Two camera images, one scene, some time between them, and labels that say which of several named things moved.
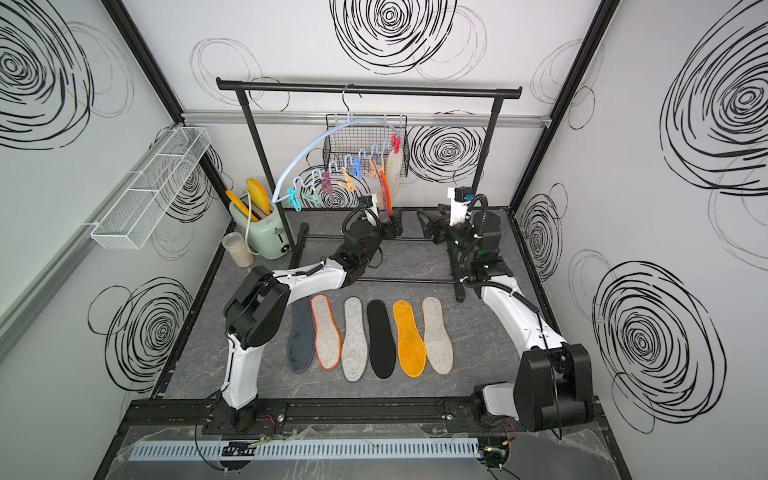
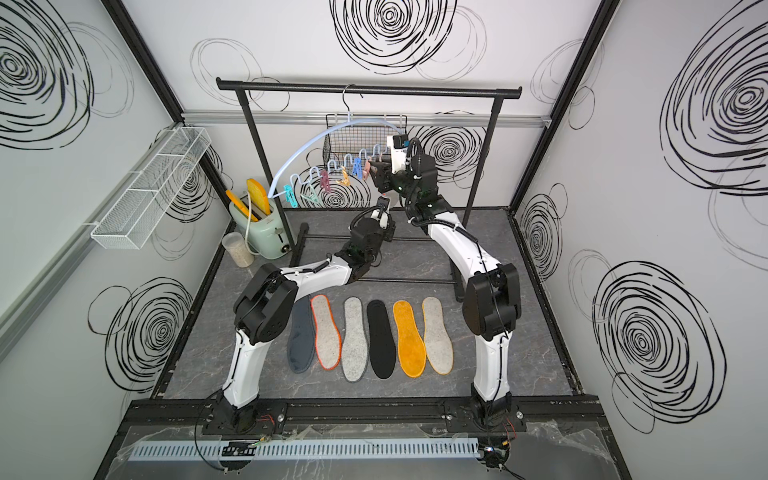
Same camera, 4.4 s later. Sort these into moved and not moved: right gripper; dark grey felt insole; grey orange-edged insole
Moved: right gripper
Not moved: dark grey felt insole; grey orange-edged insole
